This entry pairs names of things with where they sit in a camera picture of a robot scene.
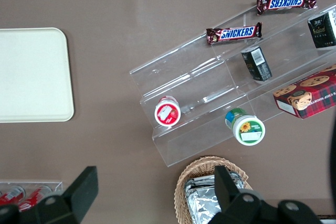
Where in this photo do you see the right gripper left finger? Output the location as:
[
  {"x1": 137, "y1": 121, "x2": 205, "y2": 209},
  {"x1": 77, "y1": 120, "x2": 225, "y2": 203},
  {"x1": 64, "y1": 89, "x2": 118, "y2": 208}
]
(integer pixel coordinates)
[{"x1": 0, "y1": 166, "x2": 99, "y2": 224}]

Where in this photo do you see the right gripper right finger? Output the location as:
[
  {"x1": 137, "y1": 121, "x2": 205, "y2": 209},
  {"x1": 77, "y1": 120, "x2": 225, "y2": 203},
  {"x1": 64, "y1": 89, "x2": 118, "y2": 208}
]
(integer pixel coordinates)
[{"x1": 207, "y1": 165, "x2": 320, "y2": 224}]

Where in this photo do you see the light tan wicker basket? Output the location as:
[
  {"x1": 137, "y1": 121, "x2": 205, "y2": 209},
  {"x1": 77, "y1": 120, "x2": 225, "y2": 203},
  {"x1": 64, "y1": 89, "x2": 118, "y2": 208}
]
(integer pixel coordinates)
[{"x1": 174, "y1": 155, "x2": 254, "y2": 224}]

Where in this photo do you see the cream plastic tray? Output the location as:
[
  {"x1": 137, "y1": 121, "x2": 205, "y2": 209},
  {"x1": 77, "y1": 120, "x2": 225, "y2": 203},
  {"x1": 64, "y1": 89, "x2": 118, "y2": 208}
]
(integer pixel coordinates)
[{"x1": 0, "y1": 27, "x2": 75, "y2": 123}]

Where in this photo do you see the clear acrylic bottle rack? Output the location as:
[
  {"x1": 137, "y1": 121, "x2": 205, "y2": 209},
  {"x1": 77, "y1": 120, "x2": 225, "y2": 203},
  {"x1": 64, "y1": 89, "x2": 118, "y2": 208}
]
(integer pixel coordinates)
[{"x1": 0, "y1": 180, "x2": 64, "y2": 204}]

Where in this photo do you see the silver foil pack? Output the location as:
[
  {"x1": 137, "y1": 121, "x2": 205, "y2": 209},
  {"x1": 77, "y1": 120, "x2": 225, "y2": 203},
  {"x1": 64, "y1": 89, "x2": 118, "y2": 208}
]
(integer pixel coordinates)
[{"x1": 183, "y1": 173, "x2": 249, "y2": 224}]

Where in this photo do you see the red cola bottle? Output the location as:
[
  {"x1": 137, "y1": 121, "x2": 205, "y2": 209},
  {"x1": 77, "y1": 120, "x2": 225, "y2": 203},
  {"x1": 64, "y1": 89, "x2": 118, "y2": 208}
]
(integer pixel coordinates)
[
  {"x1": 0, "y1": 186, "x2": 26, "y2": 206},
  {"x1": 19, "y1": 185, "x2": 53, "y2": 211}
]

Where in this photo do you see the green lid yogurt cup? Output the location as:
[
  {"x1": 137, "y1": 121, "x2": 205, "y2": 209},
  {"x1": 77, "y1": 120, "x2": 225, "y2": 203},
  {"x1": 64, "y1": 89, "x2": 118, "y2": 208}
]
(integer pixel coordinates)
[{"x1": 225, "y1": 108, "x2": 266, "y2": 146}]

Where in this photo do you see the red lid yogurt cup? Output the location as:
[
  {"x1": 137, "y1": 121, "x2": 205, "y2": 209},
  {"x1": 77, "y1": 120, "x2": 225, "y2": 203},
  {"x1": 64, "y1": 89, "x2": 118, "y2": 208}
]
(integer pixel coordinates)
[{"x1": 154, "y1": 96, "x2": 181, "y2": 127}]

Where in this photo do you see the clear acrylic stepped shelf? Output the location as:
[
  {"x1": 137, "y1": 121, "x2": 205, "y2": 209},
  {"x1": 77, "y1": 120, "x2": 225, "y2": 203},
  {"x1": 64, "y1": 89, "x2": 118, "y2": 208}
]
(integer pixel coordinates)
[{"x1": 129, "y1": 0, "x2": 336, "y2": 167}]

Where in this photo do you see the red tartan cookie box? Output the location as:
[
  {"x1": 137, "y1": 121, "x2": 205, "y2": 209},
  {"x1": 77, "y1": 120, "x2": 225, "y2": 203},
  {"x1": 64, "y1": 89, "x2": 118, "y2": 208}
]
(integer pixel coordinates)
[{"x1": 272, "y1": 64, "x2": 336, "y2": 120}]

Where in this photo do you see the small black carton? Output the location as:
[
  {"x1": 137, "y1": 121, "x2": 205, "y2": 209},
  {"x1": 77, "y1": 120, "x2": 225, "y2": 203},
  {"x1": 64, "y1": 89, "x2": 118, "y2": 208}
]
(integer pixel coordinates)
[
  {"x1": 240, "y1": 46, "x2": 273, "y2": 82},
  {"x1": 307, "y1": 11, "x2": 336, "y2": 49}
]

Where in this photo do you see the brown Snickers bar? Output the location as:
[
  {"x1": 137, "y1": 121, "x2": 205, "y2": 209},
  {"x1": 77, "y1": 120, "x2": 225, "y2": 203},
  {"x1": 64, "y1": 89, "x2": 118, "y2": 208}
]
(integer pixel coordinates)
[
  {"x1": 205, "y1": 22, "x2": 263, "y2": 46},
  {"x1": 256, "y1": 0, "x2": 318, "y2": 16}
]

